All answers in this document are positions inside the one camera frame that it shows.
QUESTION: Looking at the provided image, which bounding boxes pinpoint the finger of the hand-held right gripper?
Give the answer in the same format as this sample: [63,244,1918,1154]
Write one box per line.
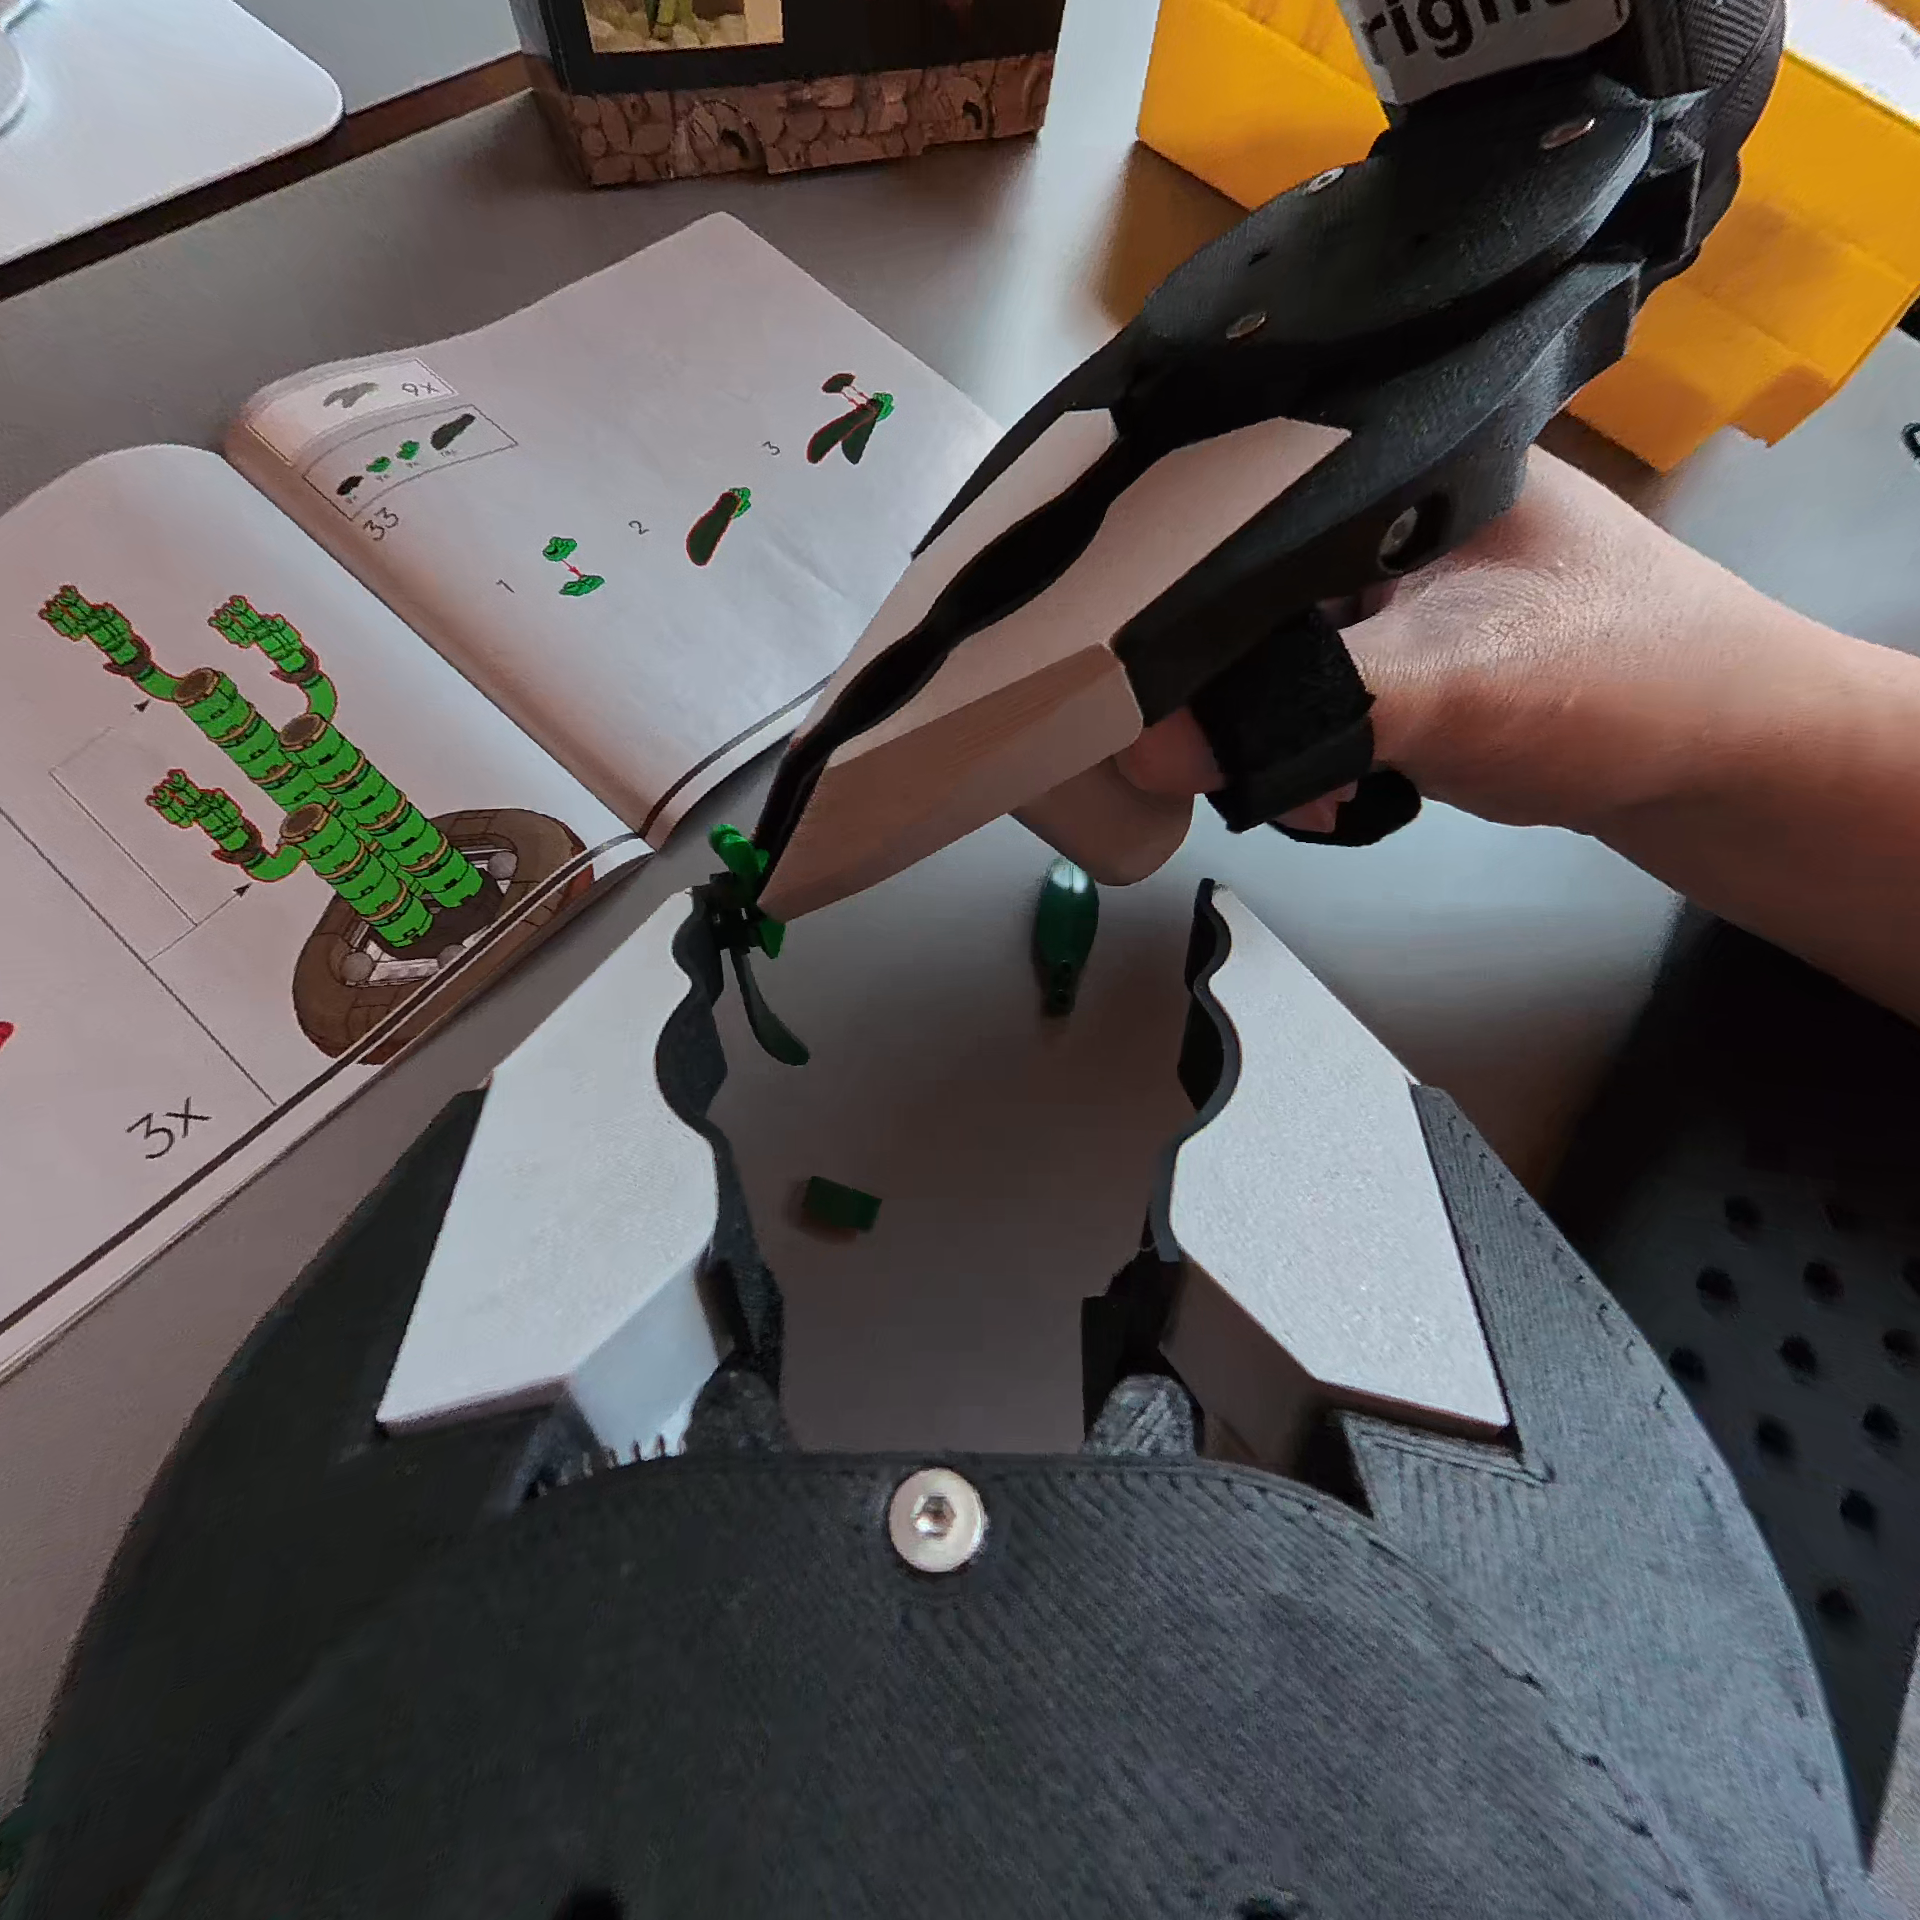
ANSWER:
[754,409,1357,924]
[744,504,984,880]

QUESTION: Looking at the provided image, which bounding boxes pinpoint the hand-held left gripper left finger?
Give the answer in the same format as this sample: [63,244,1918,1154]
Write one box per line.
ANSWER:
[373,886,790,1465]

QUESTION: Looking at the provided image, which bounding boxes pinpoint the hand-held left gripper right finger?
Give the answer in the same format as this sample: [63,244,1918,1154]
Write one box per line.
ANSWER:
[1081,880,1521,1454]

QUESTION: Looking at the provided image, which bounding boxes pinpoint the small bright green lego piece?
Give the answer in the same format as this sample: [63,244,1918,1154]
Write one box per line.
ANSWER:
[705,823,790,963]

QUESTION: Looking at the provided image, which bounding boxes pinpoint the small dark green lego leaf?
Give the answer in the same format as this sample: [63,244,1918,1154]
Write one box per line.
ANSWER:
[1032,858,1101,1018]

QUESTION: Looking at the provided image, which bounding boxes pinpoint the lego instruction booklet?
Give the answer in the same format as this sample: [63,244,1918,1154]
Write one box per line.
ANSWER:
[0,209,1011,1374]

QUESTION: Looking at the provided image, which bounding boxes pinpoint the black lego set box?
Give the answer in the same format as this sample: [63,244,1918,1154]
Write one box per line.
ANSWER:
[510,0,1068,191]

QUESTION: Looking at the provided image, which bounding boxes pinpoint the person's right hand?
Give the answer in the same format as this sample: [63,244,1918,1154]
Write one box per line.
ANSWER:
[1115,446,1727,894]

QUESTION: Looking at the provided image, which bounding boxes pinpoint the yellow plastic bin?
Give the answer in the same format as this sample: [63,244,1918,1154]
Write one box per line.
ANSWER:
[1135,0,1920,476]

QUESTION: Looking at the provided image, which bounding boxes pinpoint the black perforated chair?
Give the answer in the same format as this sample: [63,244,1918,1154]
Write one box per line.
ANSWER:
[1545,898,1920,1879]

